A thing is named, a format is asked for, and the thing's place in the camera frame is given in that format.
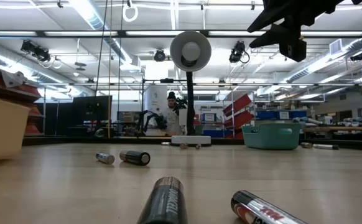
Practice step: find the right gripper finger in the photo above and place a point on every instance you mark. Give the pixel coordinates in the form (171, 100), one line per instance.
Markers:
(271, 18)
(280, 34)

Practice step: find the black copper Duracell battery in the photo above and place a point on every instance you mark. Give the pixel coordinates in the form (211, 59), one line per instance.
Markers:
(306, 145)
(164, 202)
(183, 145)
(135, 157)

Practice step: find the yellow plastic bin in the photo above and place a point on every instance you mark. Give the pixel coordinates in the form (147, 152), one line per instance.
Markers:
(0, 130)

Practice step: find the black background robot arm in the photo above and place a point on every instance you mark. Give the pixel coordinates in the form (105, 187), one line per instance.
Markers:
(156, 119)

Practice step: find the red storage bin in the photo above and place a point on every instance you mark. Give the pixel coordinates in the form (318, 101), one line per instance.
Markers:
(22, 91)
(238, 104)
(240, 119)
(33, 124)

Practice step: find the blue storage bin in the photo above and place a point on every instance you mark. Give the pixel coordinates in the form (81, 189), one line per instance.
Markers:
(268, 115)

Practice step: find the white desk lamp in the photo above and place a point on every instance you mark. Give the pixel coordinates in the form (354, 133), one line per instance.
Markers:
(190, 51)

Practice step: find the teal plastic bin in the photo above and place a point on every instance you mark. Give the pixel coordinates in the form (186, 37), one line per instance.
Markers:
(271, 137)

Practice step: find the blue box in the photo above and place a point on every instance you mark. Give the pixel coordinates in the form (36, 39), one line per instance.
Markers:
(209, 117)

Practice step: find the wooden background table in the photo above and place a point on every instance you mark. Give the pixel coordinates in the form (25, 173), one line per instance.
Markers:
(339, 128)

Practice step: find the person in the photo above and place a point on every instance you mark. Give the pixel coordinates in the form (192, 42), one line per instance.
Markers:
(172, 119)

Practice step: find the black monitor panel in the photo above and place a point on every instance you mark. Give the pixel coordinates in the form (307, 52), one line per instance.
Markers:
(90, 115)

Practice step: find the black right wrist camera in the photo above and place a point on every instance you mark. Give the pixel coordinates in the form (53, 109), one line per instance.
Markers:
(293, 49)

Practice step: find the black ceiling camera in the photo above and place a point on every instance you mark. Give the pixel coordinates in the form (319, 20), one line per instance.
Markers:
(357, 56)
(159, 55)
(36, 51)
(237, 52)

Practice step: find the grey metal bracket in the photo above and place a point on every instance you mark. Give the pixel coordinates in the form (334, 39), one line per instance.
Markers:
(13, 79)

